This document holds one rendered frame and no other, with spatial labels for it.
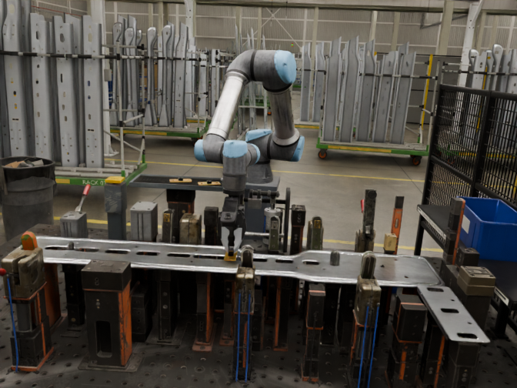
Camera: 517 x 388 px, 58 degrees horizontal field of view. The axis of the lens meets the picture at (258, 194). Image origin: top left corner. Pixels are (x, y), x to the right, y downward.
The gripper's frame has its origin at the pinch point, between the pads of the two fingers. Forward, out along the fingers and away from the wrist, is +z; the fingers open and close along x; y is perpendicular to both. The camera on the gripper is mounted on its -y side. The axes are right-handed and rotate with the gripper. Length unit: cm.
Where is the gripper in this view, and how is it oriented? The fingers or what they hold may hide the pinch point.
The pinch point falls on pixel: (231, 249)
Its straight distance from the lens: 153.6
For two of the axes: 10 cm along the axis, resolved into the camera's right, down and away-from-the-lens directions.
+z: -0.5, 9.8, 2.1
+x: -10.0, -0.5, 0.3
